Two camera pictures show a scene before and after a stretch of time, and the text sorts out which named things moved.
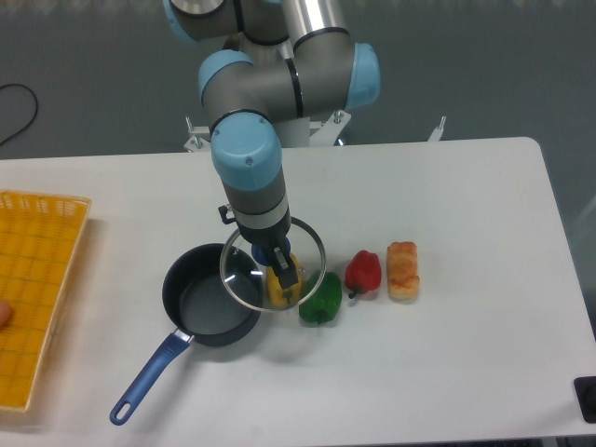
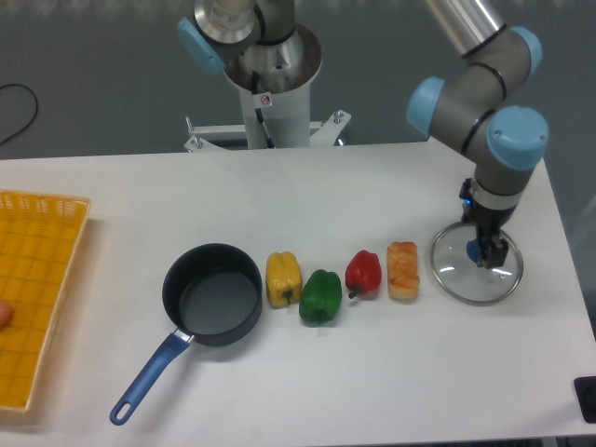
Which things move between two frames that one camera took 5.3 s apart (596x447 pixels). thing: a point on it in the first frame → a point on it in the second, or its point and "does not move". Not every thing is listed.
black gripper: (266, 233) → (488, 221)
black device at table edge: (586, 389) does not move
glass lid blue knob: (250, 277) → (455, 270)
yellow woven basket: (39, 234) does not move
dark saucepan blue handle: (196, 303) does not move
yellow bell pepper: (287, 296) does not move
